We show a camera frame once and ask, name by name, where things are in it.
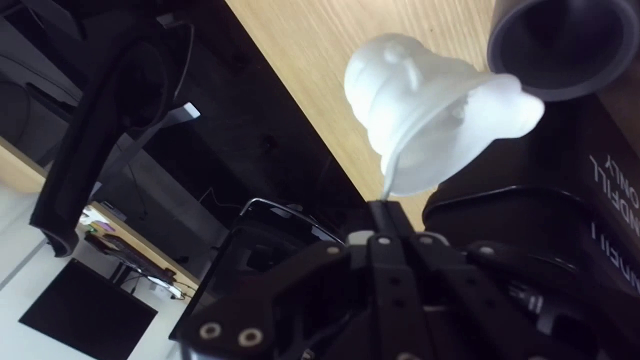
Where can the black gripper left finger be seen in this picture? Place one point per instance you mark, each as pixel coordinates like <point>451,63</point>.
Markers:
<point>280,295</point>

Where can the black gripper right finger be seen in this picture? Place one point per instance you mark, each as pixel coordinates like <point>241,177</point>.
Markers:
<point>496,303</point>

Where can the black box white lettering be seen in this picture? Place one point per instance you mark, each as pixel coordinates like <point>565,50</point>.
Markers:
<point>569,189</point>

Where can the black floor panel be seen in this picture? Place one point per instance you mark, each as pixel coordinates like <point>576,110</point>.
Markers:
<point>91,315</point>

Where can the gray cup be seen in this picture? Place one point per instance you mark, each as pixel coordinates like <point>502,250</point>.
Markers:
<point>562,48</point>

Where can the black office chair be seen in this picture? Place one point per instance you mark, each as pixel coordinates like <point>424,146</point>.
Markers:
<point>136,85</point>

